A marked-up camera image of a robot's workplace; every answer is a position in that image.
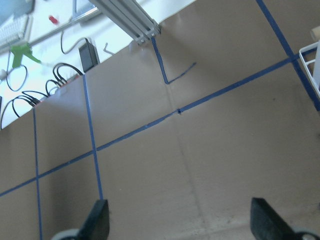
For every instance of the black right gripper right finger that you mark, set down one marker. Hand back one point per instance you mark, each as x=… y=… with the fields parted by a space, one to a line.
x=266 y=224

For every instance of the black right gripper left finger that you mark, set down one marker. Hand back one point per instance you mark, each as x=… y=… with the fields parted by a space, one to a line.
x=97 y=224

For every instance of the black power adapter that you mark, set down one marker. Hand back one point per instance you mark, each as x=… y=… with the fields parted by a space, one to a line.
x=88 y=55

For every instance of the white keyboard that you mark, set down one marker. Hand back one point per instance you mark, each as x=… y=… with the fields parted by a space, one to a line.
x=15 y=33

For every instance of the white wire cup rack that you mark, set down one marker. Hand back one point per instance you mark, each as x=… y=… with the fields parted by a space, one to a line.
x=312 y=66

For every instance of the green handled reach grabber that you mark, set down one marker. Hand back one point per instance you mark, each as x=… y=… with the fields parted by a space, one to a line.
x=19 y=51

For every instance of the aluminium frame post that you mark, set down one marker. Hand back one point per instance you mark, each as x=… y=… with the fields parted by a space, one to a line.
x=131 y=18

